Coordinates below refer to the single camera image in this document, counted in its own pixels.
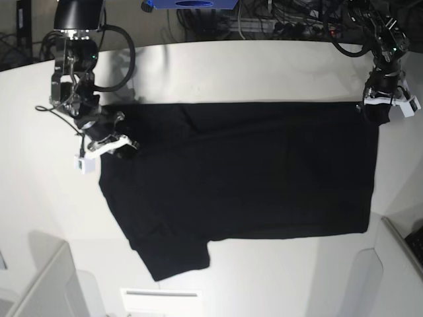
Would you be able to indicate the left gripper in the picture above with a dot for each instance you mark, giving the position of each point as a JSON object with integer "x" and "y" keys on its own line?
{"x": 382, "y": 90}

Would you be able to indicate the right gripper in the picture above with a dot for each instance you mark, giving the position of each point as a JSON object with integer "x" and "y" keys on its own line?
{"x": 106, "y": 132}

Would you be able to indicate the black T-shirt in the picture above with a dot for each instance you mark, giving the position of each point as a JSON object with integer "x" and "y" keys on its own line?
{"x": 209, "y": 172}

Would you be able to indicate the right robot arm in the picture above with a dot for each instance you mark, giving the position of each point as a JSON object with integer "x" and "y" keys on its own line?
{"x": 74, "y": 95}

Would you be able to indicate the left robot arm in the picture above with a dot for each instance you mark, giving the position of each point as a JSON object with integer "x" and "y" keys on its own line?
{"x": 383, "y": 38}

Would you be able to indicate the black keyboard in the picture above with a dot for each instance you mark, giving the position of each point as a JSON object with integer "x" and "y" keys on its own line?
{"x": 415, "y": 242}

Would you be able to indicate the white power strip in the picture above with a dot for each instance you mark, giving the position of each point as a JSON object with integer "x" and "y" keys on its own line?
{"x": 271, "y": 26}

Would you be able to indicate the white slotted panel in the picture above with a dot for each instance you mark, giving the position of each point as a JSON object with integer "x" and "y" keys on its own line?
{"x": 162, "y": 301}

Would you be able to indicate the blue box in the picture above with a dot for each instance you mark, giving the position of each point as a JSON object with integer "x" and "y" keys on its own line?
{"x": 149, "y": 5}

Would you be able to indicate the white cabinet left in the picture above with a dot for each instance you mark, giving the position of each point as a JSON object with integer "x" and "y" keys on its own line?
{"x": 49, "y": 284}

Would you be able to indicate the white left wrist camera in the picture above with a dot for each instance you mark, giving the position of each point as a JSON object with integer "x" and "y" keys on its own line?
{"x": 410, "y": 106}

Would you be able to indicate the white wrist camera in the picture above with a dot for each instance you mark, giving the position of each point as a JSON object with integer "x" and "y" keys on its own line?
{"x": 410, "y": 106}
{"x": 83, "y": 164}

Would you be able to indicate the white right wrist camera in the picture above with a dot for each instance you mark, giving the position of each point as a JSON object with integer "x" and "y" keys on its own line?
{"x": 83, "y": 164}

